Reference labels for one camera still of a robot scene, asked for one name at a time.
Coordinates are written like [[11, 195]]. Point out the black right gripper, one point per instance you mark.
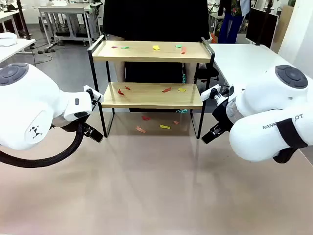
[[223, 113]]

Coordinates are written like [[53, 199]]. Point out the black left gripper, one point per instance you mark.
[[86, 128]]

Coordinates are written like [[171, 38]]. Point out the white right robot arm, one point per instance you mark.
[[264, 102]]

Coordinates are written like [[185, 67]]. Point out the person's right forearm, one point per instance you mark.
[[120, 71]]

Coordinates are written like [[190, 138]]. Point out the person's left forearm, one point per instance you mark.
[[188, 73]]

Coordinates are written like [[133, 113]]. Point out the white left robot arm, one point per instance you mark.
[[29, 102]]

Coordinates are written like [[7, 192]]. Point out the two-tier wooden black-framed shelf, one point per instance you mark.
[[151, 55]]

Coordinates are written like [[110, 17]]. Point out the yellow paper scrap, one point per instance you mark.
[[164, 126], [181, 89], [156, 47]]

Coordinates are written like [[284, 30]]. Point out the black office chair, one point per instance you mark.
[[210, 72]]

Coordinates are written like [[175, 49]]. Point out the large white desk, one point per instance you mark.
[[239, 58]]

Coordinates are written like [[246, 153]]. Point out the small orange object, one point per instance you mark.
[[213, 38]]

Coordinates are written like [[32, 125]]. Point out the grey floor power strip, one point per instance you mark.
[[46, 51]]

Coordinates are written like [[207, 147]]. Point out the person in blue trousers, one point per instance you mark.
[[230, 27]]

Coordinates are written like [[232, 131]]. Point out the black monitor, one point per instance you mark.
[[259, 27]]

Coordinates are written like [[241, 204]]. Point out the white background desk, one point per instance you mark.
[[7, 16], [216, 17]]

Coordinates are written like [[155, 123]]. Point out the small white desk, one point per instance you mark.
[[14, 49]]

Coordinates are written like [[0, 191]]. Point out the person in black clothes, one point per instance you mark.
[[156, 22]]

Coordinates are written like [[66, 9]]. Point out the grey workbench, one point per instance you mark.
[[61, 9]]

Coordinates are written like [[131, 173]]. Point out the white object on desk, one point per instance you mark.
[[7, 39]]

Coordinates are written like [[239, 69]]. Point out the black tripod pole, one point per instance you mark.
[[25, 22]]

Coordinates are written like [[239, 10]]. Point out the brown cardboard sheet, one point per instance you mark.
[[284, 22]]

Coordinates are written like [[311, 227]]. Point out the black monitor pole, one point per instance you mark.
[[269, 7]]

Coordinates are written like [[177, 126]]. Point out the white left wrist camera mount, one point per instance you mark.
[[97, 96]]

